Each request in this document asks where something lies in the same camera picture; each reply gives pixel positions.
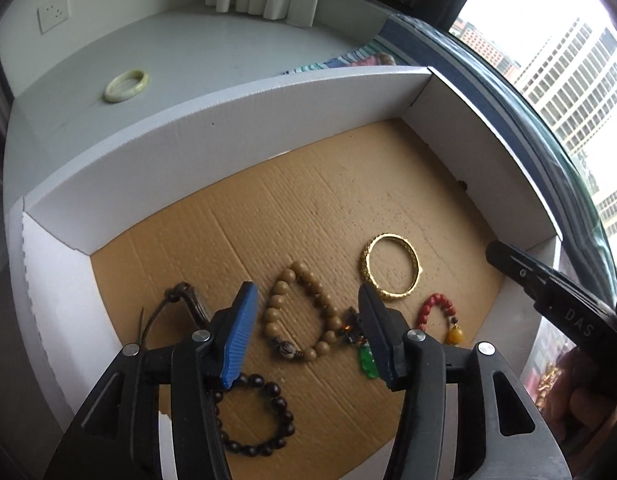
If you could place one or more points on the tall grey high-rise building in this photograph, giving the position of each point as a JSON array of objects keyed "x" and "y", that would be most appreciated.
[{"x": 578, "y": 80}]

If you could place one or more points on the gold bangle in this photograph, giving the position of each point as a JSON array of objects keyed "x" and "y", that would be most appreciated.
[{"x": 393, "y": 294}]

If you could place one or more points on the dark blue striped cloth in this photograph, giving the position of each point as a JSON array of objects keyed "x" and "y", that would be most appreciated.
[{"x": 513, "y": 120}]

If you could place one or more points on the brown low-rise building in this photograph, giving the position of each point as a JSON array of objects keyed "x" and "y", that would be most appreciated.
[{"x": 483, "y": 45}]

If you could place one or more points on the patchwork plaid blanket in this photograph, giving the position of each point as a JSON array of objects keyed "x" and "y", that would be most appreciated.
[{"x": 368, "y": 60}]

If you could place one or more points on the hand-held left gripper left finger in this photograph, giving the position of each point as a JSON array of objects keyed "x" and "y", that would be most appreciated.
[{"x": 238, "y": 340}]

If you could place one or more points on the white box with cardboard bottom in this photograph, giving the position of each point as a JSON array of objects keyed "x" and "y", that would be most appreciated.
[{"x": 138, "y": 160}]

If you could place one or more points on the white wall socket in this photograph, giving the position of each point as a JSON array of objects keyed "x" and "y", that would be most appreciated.
[{"x": 53, "y": 12}]

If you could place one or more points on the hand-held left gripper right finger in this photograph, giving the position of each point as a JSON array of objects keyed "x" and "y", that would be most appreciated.
[{"x": 383, "y": 345}]

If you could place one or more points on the pale green jade bangle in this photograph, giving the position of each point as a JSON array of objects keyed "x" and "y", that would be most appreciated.
[{"x": 113, "y": 94}]

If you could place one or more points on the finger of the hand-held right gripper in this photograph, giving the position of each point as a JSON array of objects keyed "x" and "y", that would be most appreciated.
[{"x": 563, "y": 305}]

